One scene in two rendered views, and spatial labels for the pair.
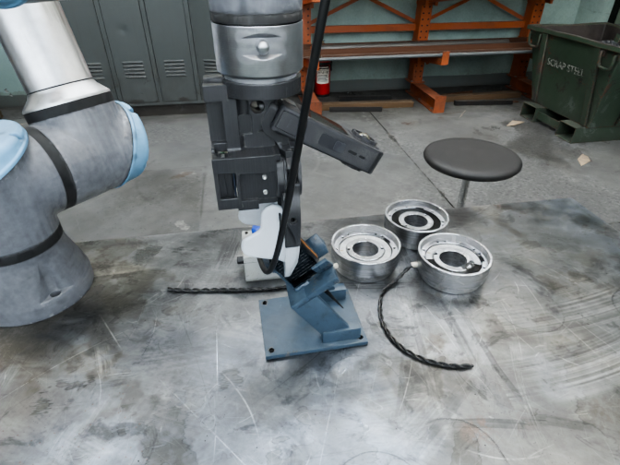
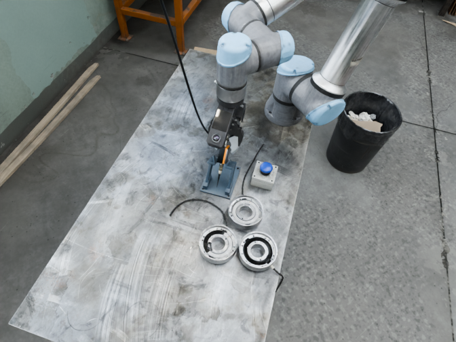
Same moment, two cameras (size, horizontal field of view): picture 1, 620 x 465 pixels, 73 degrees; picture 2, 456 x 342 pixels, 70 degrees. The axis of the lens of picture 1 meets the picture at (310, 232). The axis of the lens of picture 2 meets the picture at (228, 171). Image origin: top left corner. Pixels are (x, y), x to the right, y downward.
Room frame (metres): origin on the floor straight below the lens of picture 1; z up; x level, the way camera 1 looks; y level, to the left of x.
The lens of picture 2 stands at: (0.64, -0.55, 1.68)
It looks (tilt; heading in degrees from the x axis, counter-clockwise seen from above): 54 degrees down; 112
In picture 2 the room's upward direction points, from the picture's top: 6 degrees clockwise
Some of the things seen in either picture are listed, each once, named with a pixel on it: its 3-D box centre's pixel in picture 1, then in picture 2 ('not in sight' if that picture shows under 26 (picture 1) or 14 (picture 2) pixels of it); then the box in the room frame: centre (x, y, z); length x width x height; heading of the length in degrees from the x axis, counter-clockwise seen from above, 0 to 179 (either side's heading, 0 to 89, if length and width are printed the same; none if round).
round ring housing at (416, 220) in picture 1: (415, 224); (257, 252); (0.60, -0.18, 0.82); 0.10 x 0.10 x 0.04
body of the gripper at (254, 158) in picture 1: (256, 139); (229, 110); (0.38, 0.05, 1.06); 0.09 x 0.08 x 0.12; 101
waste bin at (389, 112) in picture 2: not in sight; (357, 136); (0.82, 1.07, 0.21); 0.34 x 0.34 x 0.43
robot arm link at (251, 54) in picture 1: (259, 50); (229, 87); (0.38, 0.04, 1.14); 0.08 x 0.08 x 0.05
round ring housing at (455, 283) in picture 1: (452, 263); (218, 244); (0.50, -0.21, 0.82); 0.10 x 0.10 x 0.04
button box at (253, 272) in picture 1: (263, 252); (264, 174); (0.52, 0.07, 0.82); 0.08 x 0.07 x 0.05; 99
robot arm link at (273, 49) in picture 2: not in sight; (265, 47); (0.43, 0.14, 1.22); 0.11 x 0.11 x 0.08; 56
